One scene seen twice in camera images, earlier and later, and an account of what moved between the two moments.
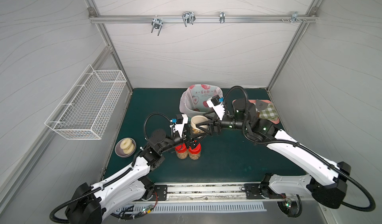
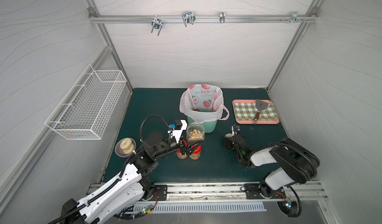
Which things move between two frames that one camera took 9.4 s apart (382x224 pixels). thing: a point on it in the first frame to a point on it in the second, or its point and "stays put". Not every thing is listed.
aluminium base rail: x=204 y=191 stays put
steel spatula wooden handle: x=260 y=105 stays put
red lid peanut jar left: x=181 y=151 stays put
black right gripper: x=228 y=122 to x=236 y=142
